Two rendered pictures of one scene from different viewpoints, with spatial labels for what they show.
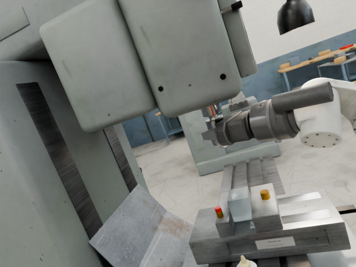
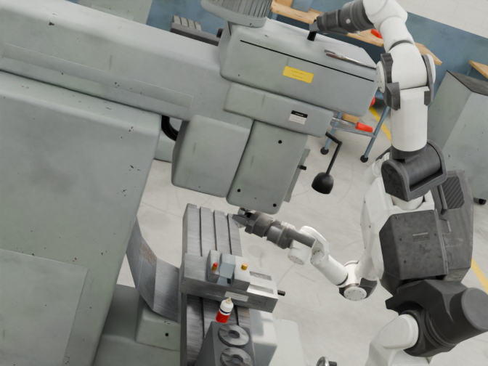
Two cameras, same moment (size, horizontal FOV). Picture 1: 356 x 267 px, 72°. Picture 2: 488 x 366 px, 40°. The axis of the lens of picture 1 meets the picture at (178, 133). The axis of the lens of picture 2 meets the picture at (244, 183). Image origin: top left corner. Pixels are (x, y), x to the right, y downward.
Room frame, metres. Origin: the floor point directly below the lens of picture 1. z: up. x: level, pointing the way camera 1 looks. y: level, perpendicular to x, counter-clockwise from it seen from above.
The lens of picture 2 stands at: (-1.10, 1.01, 2.32)
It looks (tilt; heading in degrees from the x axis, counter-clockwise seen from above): 25 degrees down; 328
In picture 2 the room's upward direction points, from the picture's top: 20 degrees clockwise
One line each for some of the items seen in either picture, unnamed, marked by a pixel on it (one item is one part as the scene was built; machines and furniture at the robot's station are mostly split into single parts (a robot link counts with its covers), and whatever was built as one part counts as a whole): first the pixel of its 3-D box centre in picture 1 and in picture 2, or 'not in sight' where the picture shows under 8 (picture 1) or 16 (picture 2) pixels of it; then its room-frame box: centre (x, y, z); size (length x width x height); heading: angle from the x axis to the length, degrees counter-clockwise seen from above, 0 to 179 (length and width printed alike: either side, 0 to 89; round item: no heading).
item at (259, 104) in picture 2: not in sight; (274, 97); (0.62, -0.06, 1.68); 0.34 x 0.24 x 0.10; 72
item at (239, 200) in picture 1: (241, 203); (226, 265); (0.58, -0.09, 1.04); 0.06 x 0.05 x 0.06; 161
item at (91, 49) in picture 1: (117, 68); (208, 142); (0.67, 0.09, 1.47); 0.24 x 0.19 x 0.26; 162
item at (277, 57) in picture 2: not in sight; (296, 62); (0.61, -0.08, 1.81); 0.47 x 0.26 x 0.16; 72
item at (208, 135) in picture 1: (212, 135); (240, 219); (0.58, -0.08, 1.24); 0.06 x 0.02 x 0.03; 47
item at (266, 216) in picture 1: (265, 205); (240, 272); (0.56, -0.14, 1.02); 0.15 x 0.06 x 0.04; 161
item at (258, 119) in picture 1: (251, 125); (266, 228); (0.54, -0.16, 1.23); 0.13 x 0.12 x 0.10; 137
